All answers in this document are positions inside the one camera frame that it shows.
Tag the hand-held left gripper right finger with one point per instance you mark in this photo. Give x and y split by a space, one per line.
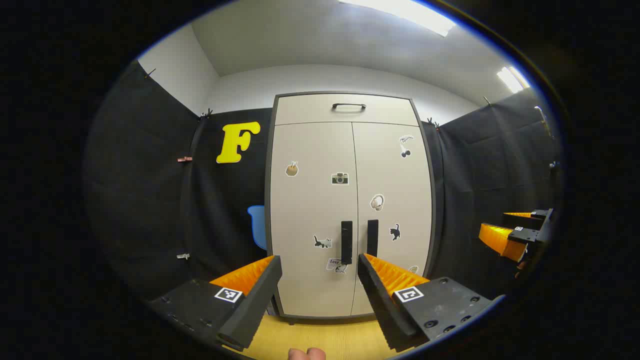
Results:
377 295

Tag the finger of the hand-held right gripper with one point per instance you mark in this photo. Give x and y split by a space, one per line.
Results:
500 240
530 216

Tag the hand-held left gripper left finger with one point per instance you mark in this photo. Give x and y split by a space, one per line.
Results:
257 295

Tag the beige cabinet door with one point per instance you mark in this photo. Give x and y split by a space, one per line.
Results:
310 210
400 180

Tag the beige double-door shoe cabinet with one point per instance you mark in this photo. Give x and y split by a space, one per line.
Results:
345 112

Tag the small ceiling light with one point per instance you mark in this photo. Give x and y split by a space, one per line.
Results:
511 79

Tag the black backdrop cloth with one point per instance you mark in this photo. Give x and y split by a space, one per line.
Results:
150 200

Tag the long ceiling light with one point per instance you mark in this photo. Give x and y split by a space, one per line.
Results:
405 12

